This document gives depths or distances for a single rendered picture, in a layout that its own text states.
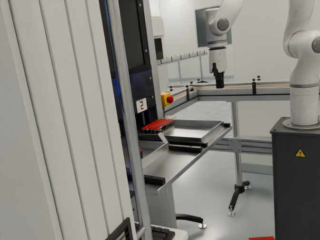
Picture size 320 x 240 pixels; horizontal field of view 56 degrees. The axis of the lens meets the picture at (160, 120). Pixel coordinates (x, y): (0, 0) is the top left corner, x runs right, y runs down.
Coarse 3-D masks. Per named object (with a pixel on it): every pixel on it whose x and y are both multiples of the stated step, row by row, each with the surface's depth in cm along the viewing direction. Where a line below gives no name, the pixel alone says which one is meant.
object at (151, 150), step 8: (144, 144) 129; (152, 144) 127; (160, 144) 125; (144, 152) 124; (152, 152) 114; (160, 152) 119; (128, 160) 118; (144, 160) 109; (152, 160) 114; (128, 168) 102
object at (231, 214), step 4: (248, 180) 261; (244, 184) 248; (248, 184) 258; (236, 188) 240; (240, 188) 239; (244, 188) 241; (248, 188) 261; (236, 192) 235; (240, 192) 239; (232, 196) 233; (236, 196) 232; (232, 200) 229; (236, 200) 230; (232, 204) 227; (232, 208) 225; (228, 212) 229; (232, 212) 228; (232, 216) 225
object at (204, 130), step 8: (176, 120) 158; (184, 120) 156; (192, 120) 153; (200, 120) 151; (208, 120) 148; (216, 120) 146; (176, 128) 154; (184, 128) 152; (192, 128) 150; (200, 128) 148; (208, 128) 147; (216, 128) 137; (144, 136) 139; (152, 136) 137; (168, 136) 132; (176, 136) 130; (184, 136) 139; (192, 136) 138; (200, 136) 136; (208, 136) 130
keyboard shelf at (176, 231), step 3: (135, 222) 89; (138, 222) 89; (153, 225) 87; (156, 225) 87; (162, 228) 85; (165, 228) 85; (168, 228) 85; (171, 228) 84; (174, 231) 83; (177, 231) 83; (180, 231) 82; (183, 231) 82; (186, 231) 83; (177, 234) 81; (180, 234) 81; (183, 234) 81; (186, 234) 82; (174, 237) 80; (177, 237) 80; (180, 237) 80; (183, 237) 80; (186, 237) 81
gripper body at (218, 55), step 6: (222, 48) 127; (210, 54) 128; (216, 54) 127; (222, 54) 129; (210, 60) 128; (216, 60) 127; (222, 60) 129; (210, 66) 129; (216, 66) 128; (222, 66) 130; (210, 72) 130
